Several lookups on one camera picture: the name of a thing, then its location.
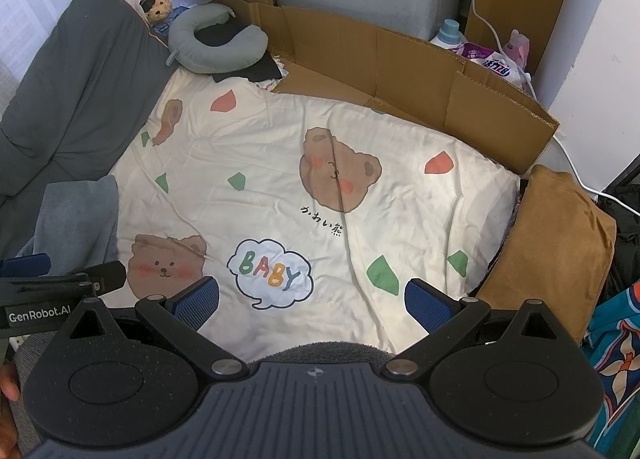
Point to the bear printed blanket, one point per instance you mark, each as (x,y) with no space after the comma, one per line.
(280,164)

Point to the black cloth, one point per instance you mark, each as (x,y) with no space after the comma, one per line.
(250,70)

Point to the brown cardboard box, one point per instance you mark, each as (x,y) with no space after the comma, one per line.
(400,69)

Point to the person's left hand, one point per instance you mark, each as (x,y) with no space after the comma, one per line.
(9,384)

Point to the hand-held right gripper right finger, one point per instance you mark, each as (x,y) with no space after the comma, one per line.
(429,304)

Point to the teddy bear toy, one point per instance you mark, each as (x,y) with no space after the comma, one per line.
(159,6)

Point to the dark patterned knit cloth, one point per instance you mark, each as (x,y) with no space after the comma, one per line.
(517,204)

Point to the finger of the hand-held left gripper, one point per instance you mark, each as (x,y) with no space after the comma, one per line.
(107,275)
(25,265)

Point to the purple refill pouch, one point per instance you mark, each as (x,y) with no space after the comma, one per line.
(487,61)

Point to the dark grey-green garment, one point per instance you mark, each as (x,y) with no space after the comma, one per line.
(80,89)

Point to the detergent bottle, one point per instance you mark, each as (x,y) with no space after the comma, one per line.
(446,36)

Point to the pink refill pouch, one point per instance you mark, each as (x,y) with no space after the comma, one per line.
(519,46)

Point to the teal patterned cloth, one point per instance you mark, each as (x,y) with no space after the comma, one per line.
(620,364)

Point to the brown cloth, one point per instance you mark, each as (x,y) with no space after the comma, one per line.
(550,249)

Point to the light blue jeans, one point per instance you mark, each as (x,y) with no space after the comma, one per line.
(75,224)

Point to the floral cloth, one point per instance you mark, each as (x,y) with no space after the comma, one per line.
(267,83)

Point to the grey knit cloth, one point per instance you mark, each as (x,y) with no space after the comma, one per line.
(320,353)

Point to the grey neck pillow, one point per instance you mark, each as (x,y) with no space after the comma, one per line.
(240,46)

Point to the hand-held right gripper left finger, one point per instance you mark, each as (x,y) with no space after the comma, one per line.
(195,303)

